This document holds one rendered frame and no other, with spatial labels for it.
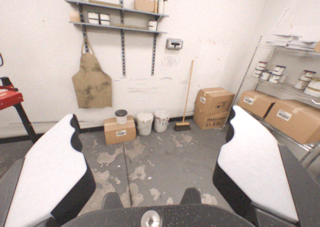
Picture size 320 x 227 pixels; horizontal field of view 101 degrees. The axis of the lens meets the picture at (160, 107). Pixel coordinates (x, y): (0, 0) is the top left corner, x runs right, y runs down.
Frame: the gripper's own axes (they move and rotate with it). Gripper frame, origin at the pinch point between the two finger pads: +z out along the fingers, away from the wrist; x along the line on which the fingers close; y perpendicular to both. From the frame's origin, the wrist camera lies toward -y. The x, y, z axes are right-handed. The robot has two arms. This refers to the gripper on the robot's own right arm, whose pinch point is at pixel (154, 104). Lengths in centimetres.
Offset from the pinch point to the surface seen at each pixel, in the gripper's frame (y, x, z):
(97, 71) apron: 41, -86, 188
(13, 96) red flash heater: 40, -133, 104
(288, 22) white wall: -10, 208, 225
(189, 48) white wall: 22, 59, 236
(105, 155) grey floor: 158, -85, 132
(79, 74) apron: 43, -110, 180
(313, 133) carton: 104, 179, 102
